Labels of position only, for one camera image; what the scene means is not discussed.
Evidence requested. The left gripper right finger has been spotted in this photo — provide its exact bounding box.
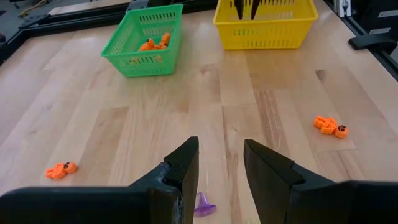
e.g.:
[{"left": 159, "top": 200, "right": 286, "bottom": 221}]
[{"left": 243, "top": 139, "right": 398, "bottom": 224}]

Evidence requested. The yellow plastic basket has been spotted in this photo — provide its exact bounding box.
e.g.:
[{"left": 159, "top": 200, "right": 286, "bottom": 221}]
[{"left": 213, "top": 0, "right": 320, "bottom": 50}]

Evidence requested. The purple plastic witch hat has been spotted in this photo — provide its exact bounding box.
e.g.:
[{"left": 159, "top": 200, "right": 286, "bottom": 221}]
[{"left": 194, "top": 192, "right": 217, "bottom": 218}]

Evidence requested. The black table clamp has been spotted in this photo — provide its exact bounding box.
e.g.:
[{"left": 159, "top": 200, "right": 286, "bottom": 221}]
[{"left": 348, "top": 32, "right": 398, "bottom": 51}]

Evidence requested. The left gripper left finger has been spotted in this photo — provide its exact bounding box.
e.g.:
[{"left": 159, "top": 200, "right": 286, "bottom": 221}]
[{"left": 0, "top": 136, "right": 200, "bottom": 224}]

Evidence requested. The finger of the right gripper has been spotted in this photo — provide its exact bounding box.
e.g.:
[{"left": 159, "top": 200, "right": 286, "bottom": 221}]
[
  {"left": 250, "top": 0, "right": 261, "bottom": 20},
  {"left": 233, "top": 0, "right": 245, "bottom": 20}
]

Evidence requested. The green plastic basket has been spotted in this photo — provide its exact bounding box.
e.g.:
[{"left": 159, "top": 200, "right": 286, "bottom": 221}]
[{"left": 99, "top": 3, "right": 184, "bottom": 78}]

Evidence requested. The yellow floor cable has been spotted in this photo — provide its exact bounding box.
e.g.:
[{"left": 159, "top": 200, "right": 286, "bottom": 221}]
[{"left": 19, "top": 0, "right": 48, "bottom": 18}]

